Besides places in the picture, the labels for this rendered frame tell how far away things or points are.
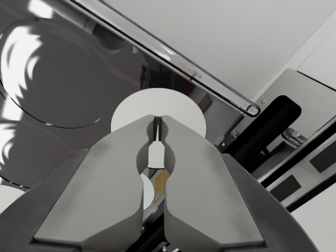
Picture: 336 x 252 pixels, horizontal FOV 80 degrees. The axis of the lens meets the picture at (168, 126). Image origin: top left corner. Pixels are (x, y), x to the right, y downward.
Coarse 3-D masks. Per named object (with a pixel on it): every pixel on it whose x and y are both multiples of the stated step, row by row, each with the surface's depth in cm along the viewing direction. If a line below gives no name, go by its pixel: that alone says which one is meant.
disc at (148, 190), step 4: (144, 176) 25; (144, 180) 25; (148, 180) 25; (144, 184) 25; (148, 184) 25; (144, 188) 26; (148, 188) 26; (152, 188) 26; (144, 192) 26; (148, 192) 26; (152, 192) 26; (144, 196) 27; (148, 196) 27; (152, 196) 27; (144, 200) 27; (148, 200) 27; (144, 204) 27; (148, 204) 27; (144, 208) 28
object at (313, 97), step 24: (288, 72) 23; (264, 96) 24; (288, 96) 21; (312, 96) 18; (264, 120) 24; (312, 120) 17; (240, 144) 26; (288, 144) 18; (312, 144) 17; (264, 168) 19; (288, 168) 19; (144, 240) 37
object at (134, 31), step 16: (96, 0) 15; (96, 16) 16; (112, 16) 15; (128, 32) 16; (144, 32) 16; (144, 48) 17; (160, 48) 17; (176, 64) 17; (192, 64) 18; (208, 80) 18; (224, 96) 19; (240, 96) 19; (256, 112) 20
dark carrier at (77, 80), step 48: (0, 0) 15; (48, 0) 15; (0, 48) 17; (48, 48) 17; (96, 48) 17; (0, 96) 19; (48, 96) 19; (96, 96) 19; (192, 96) 19; (0, 144) 22; (48, 144) 22
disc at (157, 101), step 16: (128, 96) 19; (144, 96) 19; (160, 96) 19; (176, 96) 19; (128, 112) 20; (144, 112) 20; (160, 112) 20; (176, 112) 20; (192, 112) 20; (112, 128) 21; (192, 128) 21; (160, 144) 22; (160, 160) 23
